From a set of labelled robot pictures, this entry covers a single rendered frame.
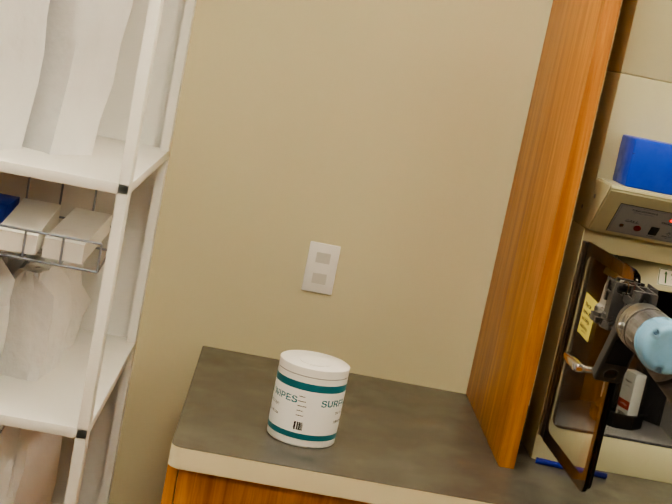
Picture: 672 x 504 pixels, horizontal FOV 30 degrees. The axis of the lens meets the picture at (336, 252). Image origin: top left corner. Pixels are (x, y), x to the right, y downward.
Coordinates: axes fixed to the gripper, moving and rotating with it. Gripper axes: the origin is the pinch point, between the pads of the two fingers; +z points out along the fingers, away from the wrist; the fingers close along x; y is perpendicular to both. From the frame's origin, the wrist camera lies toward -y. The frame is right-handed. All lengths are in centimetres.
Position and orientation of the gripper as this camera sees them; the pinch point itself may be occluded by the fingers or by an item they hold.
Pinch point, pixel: (606, 310)
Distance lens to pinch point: 218.2
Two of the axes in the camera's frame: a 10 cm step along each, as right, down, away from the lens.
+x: -9.8, -1.9, -0.6
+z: -0.3, -1.7, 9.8
